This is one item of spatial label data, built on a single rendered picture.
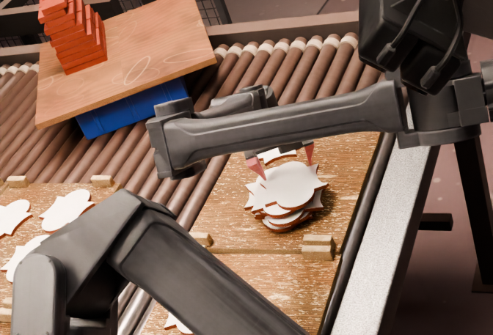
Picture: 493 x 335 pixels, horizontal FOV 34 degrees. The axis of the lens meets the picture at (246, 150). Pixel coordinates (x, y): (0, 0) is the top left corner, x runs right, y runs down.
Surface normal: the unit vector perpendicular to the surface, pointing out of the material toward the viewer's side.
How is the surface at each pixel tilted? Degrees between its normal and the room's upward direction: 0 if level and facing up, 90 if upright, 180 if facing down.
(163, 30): 0
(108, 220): 39
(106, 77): 0
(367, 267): 0
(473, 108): 61
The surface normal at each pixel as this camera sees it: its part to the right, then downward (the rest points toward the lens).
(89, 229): -0.31, -0.22
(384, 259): -0.30, -0.77
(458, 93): -0.25, 0.16
